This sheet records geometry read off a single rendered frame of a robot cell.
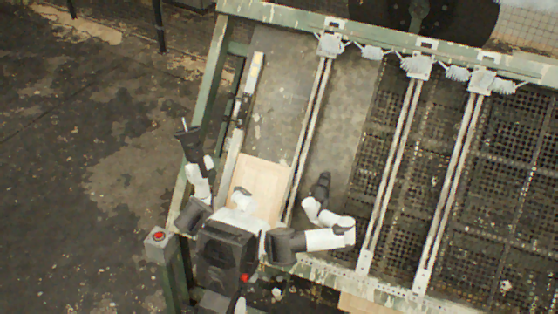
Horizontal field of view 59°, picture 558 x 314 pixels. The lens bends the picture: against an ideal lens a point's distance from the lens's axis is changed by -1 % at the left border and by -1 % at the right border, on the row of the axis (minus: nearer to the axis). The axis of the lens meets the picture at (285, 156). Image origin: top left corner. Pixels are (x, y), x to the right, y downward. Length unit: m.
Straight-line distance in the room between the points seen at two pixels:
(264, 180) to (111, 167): 2.13
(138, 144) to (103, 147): 0.30
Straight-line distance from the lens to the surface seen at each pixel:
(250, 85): 2.69
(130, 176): 4.42
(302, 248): 2.14
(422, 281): 2.58
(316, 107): 2.55
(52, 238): 4.14
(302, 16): 2.61
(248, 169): 2.70
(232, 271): 2.11
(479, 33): 2.90
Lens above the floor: 3.03
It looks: 43 degrees down
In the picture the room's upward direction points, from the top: 3 degrees clockwise
